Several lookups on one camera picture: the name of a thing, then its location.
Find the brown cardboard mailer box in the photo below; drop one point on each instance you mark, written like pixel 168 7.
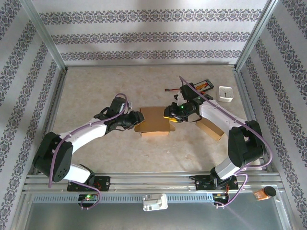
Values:
pixel 154 119
pixel 211 130

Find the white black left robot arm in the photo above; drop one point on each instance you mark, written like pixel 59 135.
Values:
pixel 84 135

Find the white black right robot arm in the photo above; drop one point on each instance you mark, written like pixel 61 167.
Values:
pixel 216 115

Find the white square clock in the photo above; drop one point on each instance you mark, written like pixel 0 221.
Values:
pixel 225 94

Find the grey metal sheet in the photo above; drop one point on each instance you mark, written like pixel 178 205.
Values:
pixel 153 220

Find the orange black small device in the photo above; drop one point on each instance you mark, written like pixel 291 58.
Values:
pixel 263 192

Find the aluminium back rail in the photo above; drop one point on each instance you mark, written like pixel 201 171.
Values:
pixel 153 64

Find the aluminium side rail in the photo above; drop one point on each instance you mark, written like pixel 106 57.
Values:
pixel 57 95
pixel 245 100

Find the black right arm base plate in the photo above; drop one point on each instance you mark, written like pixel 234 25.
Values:
pixel 202 183

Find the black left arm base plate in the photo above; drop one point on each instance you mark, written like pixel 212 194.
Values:
pixel 103 183

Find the white plastic bracket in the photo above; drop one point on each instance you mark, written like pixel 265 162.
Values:
pixel 154 202

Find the aluminium frame post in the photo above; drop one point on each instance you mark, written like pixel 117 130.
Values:
pixel 257 31
pixel 43 31

